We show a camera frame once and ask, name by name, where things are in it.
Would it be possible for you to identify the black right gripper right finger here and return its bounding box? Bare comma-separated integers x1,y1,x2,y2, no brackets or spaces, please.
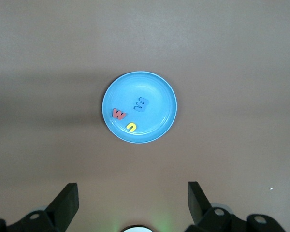
188,181,212,226

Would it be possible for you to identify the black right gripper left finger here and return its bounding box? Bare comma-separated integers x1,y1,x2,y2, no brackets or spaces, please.
46,183,80,229

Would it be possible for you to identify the red foam letter w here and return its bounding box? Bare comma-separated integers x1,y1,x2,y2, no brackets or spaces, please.
112,108,127,121

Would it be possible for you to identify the blue foam letter E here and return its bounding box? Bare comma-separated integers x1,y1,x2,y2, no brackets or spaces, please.
133,97,149,113

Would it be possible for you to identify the blue plate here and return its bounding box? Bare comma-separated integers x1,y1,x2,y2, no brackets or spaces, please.
101,71,178,145

